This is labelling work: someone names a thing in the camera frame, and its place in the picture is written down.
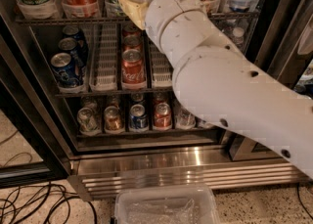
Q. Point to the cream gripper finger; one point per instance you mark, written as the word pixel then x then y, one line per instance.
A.
pixel 135 10

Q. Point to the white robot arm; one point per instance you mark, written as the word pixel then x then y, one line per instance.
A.
pixel 214 81

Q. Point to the water bottle middle shelf front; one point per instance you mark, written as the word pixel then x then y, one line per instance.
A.
pixel 238 37

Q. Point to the blue pepsi can bottom shelf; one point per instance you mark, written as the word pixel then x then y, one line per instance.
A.
pixel 138 117

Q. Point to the red coke can bottom shelf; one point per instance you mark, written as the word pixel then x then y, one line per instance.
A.
pixel 162 116

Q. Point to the gold can bottom shelf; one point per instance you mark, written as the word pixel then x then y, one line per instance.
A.
pixel 112 117

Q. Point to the water bottle bottom shelf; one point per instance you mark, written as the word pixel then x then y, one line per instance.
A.
pixel 184 119

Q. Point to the stainless fridge base grille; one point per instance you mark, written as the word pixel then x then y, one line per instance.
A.
pixel 100 177

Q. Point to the open glass fridge door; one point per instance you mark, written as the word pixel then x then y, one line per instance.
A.
pixel 20 101

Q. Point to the red coca-cola can back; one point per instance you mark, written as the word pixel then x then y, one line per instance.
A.
pixel 130 29

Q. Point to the red coca-cola can middle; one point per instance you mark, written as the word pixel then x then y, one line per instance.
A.
pixel 132 42

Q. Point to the red coca-cola can front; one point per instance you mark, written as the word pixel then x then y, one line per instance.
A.
pixel 132 67

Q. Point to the empty white tray right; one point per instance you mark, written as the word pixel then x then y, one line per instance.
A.
pixel 160 67

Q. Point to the blue pepsi can back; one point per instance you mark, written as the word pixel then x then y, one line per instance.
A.
pixel 77 33

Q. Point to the blue pepsi can middle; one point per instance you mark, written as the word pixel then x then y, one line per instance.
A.
pixel 71 46

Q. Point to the blue pepsi can front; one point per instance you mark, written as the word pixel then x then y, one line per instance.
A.
pixel 65 70

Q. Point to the clear plastic storage bin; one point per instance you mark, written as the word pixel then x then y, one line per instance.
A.
pixel 187 204

